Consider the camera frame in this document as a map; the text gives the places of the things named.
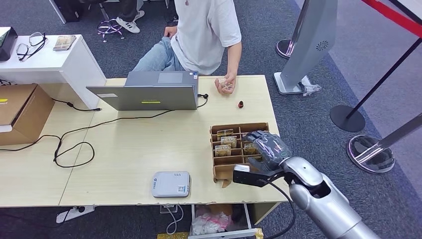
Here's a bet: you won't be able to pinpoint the chrome stanchion post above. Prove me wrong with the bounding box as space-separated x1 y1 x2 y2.
346 113 422 174
275 0 311 59

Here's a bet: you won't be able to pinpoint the person's left hand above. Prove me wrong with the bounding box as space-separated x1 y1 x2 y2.
214 73 237 96

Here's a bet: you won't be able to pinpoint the black USB cable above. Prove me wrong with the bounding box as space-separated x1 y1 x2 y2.
52 98 102 112

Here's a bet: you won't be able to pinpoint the black laptop power cable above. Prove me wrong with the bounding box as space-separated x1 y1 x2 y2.
0 93 210 169

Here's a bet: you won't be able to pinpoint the white power strip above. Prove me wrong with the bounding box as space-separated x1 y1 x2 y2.
56 205 95 224

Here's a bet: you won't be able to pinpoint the stack of printed cards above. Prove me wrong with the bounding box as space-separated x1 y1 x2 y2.
52 35 77 51

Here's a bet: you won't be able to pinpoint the black stanchion post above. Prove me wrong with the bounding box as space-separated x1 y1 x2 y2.
329 38 422 133

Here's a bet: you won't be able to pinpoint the grey card reader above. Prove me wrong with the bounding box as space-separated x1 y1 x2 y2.
151 171 192 199

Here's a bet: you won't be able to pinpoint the brown cardboard box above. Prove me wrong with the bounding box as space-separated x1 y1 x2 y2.
0 84 55 146

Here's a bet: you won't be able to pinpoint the crumpled plastic bag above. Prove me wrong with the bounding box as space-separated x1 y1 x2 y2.
191 211 231 237

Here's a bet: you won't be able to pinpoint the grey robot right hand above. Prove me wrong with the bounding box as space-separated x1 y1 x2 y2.
242 130 293 172

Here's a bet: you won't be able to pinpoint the red barrier belt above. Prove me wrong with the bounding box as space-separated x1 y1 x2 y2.
360 0 422 38

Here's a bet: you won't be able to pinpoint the wooden card holder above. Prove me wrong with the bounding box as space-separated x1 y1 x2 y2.
210 122 276 183

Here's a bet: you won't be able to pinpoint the black case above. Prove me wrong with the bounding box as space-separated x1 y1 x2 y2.
52 0 83 23

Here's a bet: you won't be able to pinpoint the person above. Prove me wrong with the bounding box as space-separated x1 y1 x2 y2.
132 0 243 96
115 0 146 34

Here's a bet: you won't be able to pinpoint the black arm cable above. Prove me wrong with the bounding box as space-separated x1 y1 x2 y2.
263 179 297 239

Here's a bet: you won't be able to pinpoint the white cabinet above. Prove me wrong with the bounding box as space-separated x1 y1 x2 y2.
0 34 107 110

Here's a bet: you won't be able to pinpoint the grey laptop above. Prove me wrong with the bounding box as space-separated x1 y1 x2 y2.
86 70 200 112

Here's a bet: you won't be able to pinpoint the black-framed glasses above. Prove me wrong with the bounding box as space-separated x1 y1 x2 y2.
15 32 47 62

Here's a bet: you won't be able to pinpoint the office chair chrome base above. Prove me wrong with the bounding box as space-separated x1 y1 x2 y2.
79 0 126 43

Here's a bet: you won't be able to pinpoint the grey kiosk stand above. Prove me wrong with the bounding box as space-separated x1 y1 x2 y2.
273 0 338 96

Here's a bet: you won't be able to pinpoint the clear plastic wrap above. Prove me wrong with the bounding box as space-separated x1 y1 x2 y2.
298 76 322 97

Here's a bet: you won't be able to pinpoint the white power adapter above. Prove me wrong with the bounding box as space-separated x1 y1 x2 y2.
160 204 179 215

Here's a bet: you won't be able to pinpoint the white cable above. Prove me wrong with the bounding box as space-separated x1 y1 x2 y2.
165 205 184 236

